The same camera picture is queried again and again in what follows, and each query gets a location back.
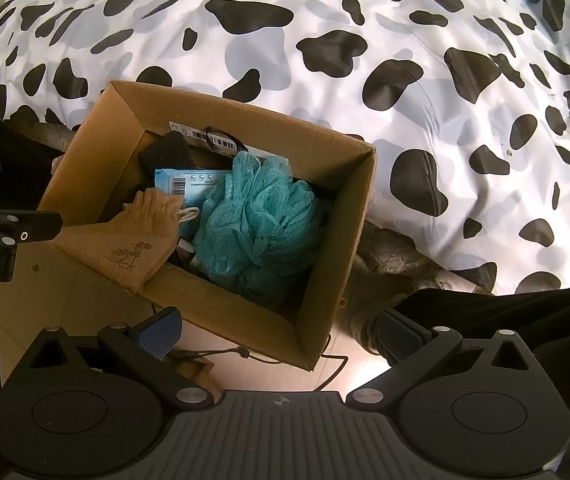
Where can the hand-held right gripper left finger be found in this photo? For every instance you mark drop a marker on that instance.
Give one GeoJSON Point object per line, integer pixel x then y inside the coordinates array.
{"type": "Point", "coordinates": [160, 337]}

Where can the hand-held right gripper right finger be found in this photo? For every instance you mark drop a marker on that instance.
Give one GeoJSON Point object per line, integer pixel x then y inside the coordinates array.
{"type": "Point", "coordinates": [400, 332]}

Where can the brown cardboard box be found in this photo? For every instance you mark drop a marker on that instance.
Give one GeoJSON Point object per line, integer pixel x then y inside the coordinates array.
{"type": "Point", "coordinates": [115, 125]}

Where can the teal mesh bath loofah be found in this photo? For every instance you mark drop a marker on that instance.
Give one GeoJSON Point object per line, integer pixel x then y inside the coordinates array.
{"type": "Point", "coordinates": [255, 220]}

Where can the blue tissue packet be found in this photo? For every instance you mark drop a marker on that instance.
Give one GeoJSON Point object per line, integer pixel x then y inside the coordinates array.
{"type": "Point", "coordinates": [190, 180]}

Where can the black scissors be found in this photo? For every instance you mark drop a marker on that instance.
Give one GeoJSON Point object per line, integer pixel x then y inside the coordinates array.
{"type": "Point", "coordinates": [239, 142]}

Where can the flat cardboard sheet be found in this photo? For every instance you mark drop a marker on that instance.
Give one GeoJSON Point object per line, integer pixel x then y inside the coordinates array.
{"type": "Point", "coordinates": [65, 300]}

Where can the person's black pants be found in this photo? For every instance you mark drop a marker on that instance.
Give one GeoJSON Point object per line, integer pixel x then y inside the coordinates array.
{"type": "Point", "coordinates": [515, 310]}

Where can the cow print blanket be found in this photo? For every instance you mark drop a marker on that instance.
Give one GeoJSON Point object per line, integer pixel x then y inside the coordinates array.
{"type": "Point", "coordinates": [315, 85]}

